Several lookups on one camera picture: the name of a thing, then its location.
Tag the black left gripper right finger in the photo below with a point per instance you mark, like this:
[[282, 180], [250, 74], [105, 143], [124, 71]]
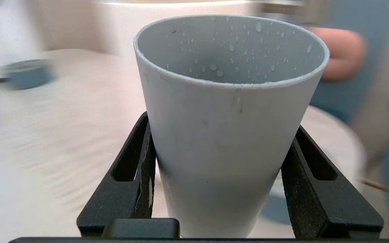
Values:
[[322, 202]]

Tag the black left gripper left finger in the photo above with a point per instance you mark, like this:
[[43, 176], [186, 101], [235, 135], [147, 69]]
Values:
[[120, 195]]

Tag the light grey plastic cup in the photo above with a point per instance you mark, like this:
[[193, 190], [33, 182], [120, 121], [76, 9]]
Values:
[[225, 135]]

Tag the blue ribbed booth bench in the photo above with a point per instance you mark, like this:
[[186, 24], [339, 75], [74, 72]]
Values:
[[366, 67]]

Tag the pink bolster cushion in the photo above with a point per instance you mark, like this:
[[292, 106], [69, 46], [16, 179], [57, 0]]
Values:
[[346, 54]]

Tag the small blue perforated drip tray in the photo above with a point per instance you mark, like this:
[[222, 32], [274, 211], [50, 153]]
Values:
[[29, 74]]

